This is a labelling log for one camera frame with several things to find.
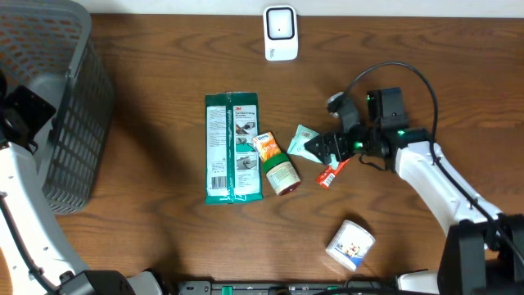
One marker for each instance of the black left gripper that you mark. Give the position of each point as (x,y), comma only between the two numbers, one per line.
(32,106)

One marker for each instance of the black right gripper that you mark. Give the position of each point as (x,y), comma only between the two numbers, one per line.
(324,139)

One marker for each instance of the teal white snack packet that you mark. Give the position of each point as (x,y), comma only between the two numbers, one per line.
(297,144)

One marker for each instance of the red coffee stick sachet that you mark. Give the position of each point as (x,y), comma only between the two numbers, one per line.
(326,178)

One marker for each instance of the green lid white jar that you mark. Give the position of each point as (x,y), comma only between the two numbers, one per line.
(281,174)

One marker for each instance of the small orange carton box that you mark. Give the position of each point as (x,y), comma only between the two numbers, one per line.
(266,146)

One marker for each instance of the white blue labelled jar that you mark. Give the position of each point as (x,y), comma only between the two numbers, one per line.
(350,245)

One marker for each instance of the white red package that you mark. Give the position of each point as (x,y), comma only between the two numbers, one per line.
(232,163)

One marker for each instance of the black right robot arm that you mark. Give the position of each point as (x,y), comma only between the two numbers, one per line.
(483,251)

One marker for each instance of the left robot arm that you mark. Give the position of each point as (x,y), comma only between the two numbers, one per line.
(39,256)

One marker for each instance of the white barcode scanner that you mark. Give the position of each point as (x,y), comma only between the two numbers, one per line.
(280,33)

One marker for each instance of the grey plastic mesh basket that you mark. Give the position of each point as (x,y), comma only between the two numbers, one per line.
(46,47)

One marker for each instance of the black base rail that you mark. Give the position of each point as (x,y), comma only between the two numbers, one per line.
(202,287)

